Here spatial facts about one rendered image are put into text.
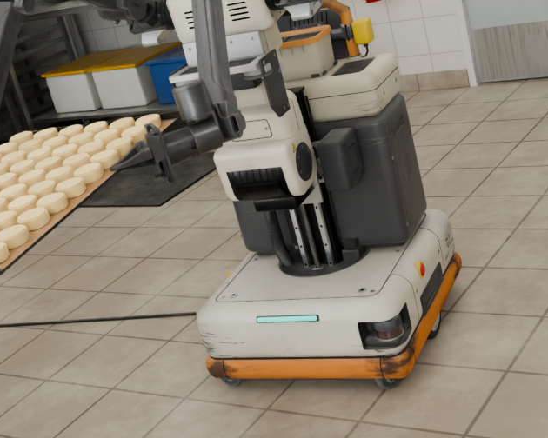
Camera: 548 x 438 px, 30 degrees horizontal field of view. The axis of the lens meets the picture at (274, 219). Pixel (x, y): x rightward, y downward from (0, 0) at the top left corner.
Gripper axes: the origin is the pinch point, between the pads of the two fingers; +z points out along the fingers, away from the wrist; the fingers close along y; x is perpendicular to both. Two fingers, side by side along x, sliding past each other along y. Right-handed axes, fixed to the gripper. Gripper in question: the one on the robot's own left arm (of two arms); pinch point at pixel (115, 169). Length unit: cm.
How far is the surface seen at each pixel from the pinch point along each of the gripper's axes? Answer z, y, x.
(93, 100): -64, 81, 430
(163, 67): -100, 66, 379
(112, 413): 9, 101, 103
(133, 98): -83, 82, 403
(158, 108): -91, 87, 381
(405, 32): -221, 79, 319
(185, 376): -16, 102, 107
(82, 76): -63, 66, 431
